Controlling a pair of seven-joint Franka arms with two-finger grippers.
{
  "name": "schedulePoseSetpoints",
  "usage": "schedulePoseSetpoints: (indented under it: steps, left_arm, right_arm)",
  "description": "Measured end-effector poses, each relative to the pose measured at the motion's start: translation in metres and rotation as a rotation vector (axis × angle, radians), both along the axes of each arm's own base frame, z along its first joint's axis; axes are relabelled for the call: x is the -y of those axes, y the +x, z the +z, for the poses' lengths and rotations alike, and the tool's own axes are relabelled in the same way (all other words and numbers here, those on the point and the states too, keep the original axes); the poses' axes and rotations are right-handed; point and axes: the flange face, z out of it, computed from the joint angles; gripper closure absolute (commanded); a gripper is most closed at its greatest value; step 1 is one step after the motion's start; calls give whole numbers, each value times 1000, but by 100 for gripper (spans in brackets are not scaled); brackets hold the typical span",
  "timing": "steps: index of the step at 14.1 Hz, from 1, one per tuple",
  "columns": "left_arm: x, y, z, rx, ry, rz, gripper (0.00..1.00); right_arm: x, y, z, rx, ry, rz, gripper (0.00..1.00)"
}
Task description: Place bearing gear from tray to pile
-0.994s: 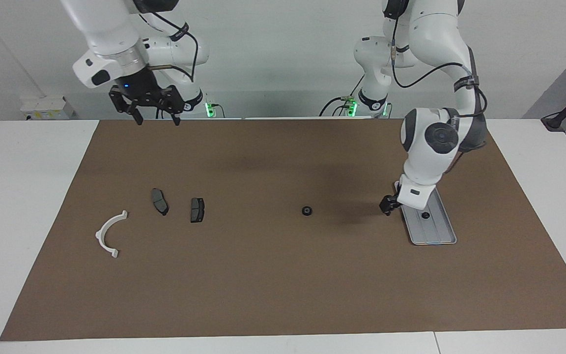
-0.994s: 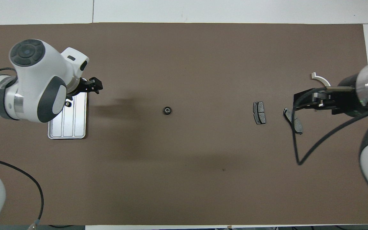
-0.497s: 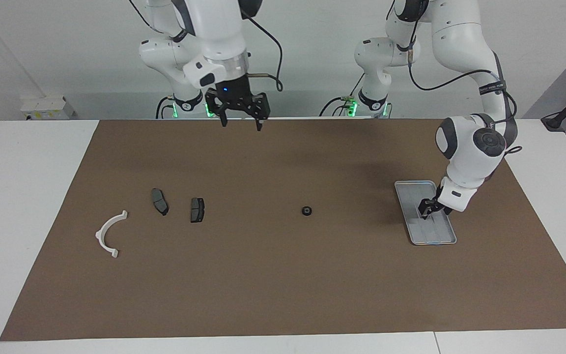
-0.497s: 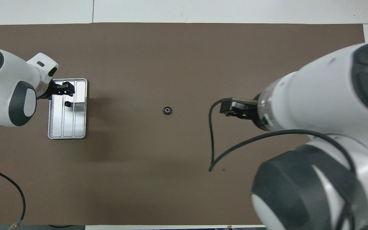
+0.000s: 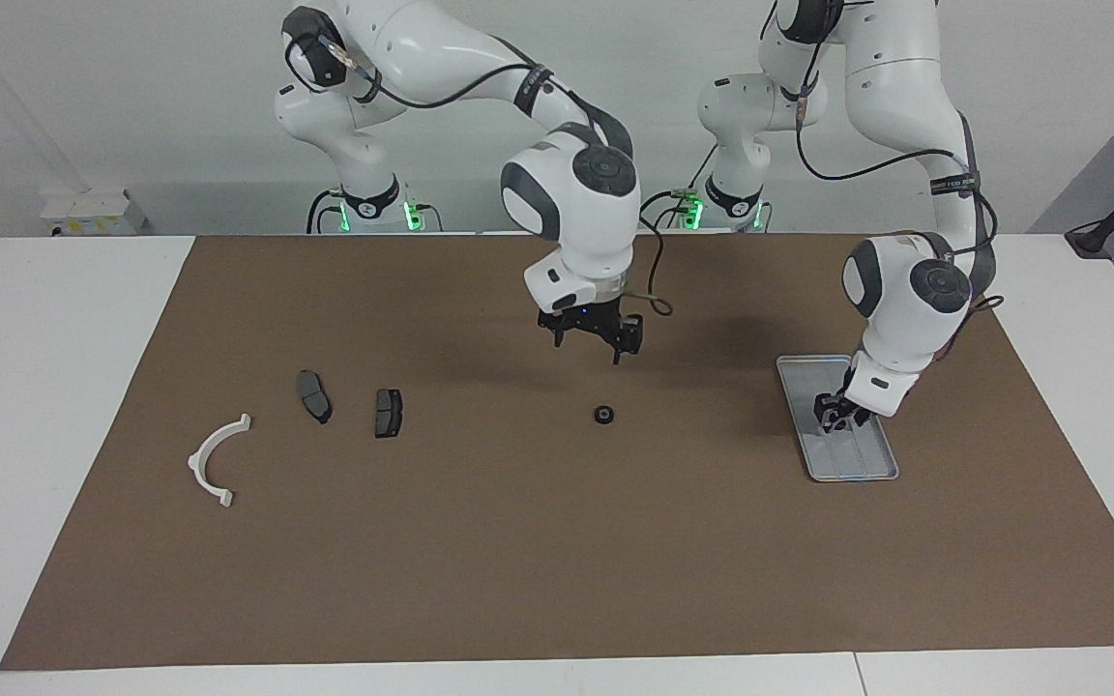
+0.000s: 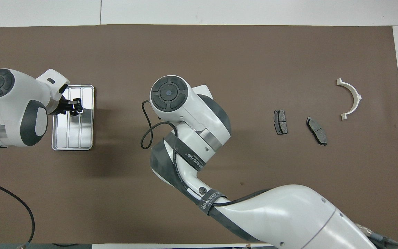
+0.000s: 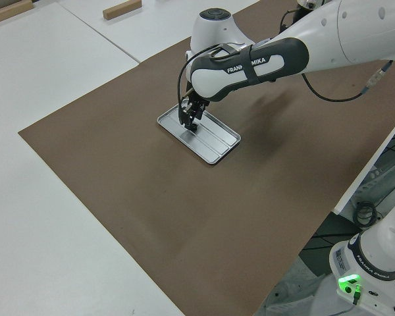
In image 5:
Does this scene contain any silver metal tray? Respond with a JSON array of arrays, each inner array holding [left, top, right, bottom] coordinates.
[[776, 355, 900, 482]]

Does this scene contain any brown table mat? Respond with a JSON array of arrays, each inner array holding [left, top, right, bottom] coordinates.
[[0, 232, 1114, 672]]

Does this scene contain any elongated dark grey brake pad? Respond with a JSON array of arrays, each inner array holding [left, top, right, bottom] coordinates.
[[298, 370, 334, 424]]

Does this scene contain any white power strip box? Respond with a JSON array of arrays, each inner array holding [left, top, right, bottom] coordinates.
[[40, 188, 147, 238]]

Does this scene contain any black left base cable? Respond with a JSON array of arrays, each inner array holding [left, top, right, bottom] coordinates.
[[630, 145, 718, 231]]

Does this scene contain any black base cable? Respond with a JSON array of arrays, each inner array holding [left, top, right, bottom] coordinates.
[[630, 145, 718, 231], [306, 188, 345, 235]]

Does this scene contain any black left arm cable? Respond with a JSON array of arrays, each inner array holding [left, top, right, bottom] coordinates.
[[787, 0, 1005, 363]]

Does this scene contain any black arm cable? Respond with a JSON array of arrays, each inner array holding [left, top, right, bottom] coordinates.
[[787, 0, 1005, 363], [320, 34, 674, 318]]

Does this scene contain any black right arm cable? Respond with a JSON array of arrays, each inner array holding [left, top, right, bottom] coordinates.
[[320, 34, 674, 318]]

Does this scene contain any black right base cable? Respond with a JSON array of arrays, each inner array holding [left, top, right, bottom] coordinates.
[[306, 188, 345, 235]]

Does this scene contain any white semicircular plastic bracket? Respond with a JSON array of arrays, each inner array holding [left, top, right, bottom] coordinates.
[[188, 414, 253, 508]]

